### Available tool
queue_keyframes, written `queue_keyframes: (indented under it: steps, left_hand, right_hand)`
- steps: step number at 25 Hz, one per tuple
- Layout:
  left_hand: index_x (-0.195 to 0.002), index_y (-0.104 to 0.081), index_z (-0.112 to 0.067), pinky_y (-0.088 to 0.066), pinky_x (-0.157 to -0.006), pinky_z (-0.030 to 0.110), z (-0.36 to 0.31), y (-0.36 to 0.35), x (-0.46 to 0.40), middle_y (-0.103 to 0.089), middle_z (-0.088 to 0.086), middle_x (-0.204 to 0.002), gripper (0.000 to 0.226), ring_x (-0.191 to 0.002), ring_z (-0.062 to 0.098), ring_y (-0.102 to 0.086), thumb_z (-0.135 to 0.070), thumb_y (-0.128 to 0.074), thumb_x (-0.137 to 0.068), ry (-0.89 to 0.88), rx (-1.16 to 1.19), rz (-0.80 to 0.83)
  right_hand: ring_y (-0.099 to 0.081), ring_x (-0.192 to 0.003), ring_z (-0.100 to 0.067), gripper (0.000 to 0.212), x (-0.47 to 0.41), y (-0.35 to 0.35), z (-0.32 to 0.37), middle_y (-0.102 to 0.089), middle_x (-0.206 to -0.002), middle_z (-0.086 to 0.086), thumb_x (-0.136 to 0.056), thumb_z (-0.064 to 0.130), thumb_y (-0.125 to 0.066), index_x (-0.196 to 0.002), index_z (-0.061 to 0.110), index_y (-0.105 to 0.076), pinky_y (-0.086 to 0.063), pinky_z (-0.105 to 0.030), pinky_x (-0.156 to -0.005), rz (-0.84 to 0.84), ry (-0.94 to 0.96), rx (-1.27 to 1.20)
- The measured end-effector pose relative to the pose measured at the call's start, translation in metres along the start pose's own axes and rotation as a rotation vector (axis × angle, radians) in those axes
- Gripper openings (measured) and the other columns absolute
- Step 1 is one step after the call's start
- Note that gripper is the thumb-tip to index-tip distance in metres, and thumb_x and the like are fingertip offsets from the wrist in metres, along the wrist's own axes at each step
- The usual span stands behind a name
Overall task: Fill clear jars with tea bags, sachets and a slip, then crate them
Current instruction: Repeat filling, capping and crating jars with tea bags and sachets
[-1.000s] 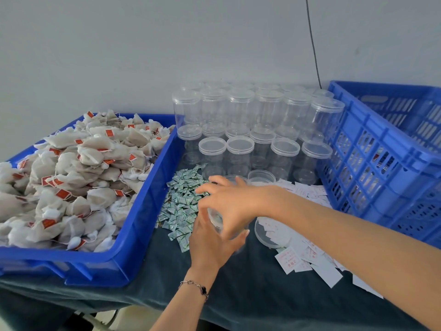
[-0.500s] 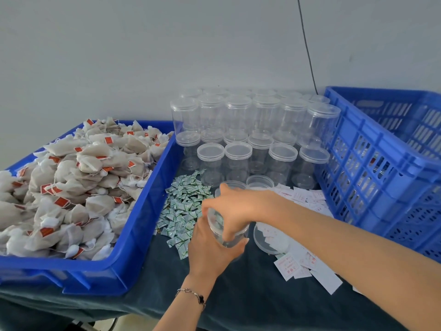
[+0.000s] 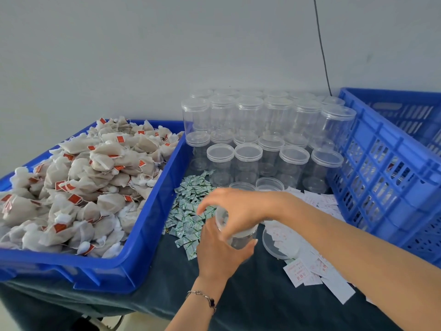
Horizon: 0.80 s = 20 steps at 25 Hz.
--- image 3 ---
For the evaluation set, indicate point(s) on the person's right hand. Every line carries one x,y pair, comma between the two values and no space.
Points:
248,207

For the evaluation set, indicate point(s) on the person's left hand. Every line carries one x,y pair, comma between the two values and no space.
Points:
220,262

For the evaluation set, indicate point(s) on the clear jar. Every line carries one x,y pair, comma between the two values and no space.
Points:
244,241

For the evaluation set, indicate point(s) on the pile of green desiccant packets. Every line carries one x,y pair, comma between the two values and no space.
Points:
186,217

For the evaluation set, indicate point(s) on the group of lidded jars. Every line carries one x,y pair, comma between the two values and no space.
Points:
255,127

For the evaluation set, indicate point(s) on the pile of white label papers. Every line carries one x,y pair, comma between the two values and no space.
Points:
310,265

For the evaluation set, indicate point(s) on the blue slatted crate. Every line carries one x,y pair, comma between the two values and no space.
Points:
386,189

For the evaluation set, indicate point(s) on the pile of tea bags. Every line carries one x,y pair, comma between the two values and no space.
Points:
76,189

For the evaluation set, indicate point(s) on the person's right forearm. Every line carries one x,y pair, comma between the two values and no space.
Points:
358,265

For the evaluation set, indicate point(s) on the blue plastic tray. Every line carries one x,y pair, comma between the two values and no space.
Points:
145,244

